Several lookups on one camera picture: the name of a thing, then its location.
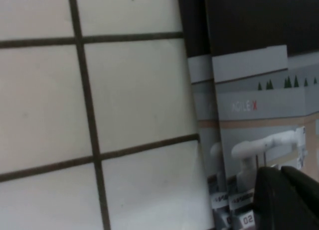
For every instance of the AgileX product catalogue book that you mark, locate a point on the AgileX product catalogue book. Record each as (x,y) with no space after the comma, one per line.
(254,65)

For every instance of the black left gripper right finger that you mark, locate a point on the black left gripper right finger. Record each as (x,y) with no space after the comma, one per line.
(305,202)

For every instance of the white black-grid tablecloth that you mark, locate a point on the white black-grid tablecloth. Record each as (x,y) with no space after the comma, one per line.
(129,95)

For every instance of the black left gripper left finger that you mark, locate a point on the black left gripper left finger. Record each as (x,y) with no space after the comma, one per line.
(268,202)

